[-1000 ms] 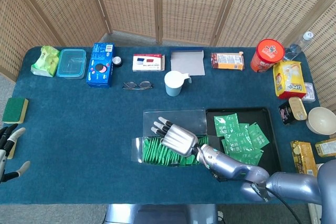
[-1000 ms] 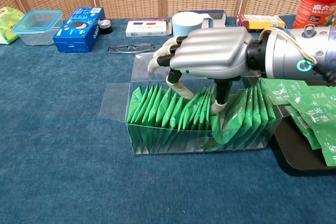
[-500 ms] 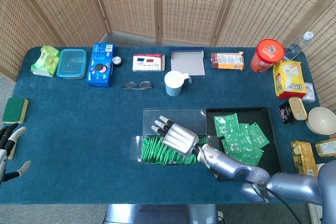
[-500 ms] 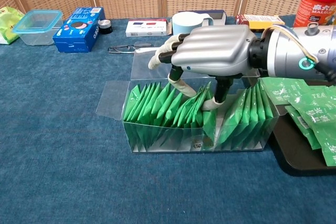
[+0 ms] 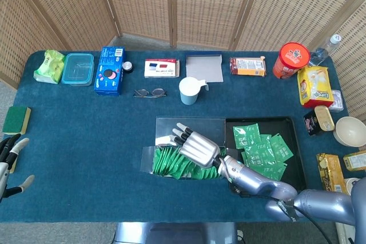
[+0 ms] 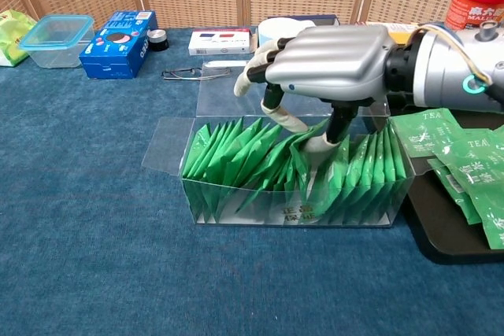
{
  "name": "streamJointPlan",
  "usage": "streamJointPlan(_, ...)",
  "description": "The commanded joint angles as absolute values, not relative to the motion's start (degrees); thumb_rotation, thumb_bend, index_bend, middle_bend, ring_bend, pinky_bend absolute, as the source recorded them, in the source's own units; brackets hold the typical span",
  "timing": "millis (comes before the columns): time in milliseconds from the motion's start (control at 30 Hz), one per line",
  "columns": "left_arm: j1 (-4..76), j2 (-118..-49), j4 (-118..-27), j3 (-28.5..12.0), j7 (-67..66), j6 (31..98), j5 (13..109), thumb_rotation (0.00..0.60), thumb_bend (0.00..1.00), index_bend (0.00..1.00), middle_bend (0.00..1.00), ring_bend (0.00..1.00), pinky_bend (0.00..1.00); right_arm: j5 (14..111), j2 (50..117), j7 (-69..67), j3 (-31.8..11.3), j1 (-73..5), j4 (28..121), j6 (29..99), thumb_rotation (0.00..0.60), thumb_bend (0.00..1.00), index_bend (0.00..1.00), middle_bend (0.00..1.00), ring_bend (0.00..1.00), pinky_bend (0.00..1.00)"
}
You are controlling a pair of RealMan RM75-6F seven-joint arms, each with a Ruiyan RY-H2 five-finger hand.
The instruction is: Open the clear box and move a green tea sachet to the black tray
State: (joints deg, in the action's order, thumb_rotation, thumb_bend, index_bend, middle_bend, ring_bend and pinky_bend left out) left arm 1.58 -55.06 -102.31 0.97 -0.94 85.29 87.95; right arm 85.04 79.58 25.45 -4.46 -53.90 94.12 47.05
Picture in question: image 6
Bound transparent plastic box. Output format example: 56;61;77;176
141;61;428;229

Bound small black silver jar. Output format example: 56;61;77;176
146;29;169;53

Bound thin-framed eyeglasses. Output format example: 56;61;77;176
161;66;233;81

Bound blue-lidded clear food container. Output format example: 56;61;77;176
18;14;96;69

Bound black plastic tray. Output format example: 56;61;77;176
387;107;504;264

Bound row of green tea bags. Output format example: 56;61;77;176
181;116;408;225

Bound green snack bag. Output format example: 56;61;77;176
0;9;39;68

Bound white red blue card box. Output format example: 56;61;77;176
187;28;255;56

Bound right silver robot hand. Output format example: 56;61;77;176
234;24;395;156

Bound red orange round canister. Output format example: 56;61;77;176
444;0;504;32

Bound blue Oreo cookie box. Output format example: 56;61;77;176
79;10;158;79

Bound blue carpet table cover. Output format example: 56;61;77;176
0;27;504;336

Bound brown orange snack pack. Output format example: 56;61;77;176
387;23;419;44

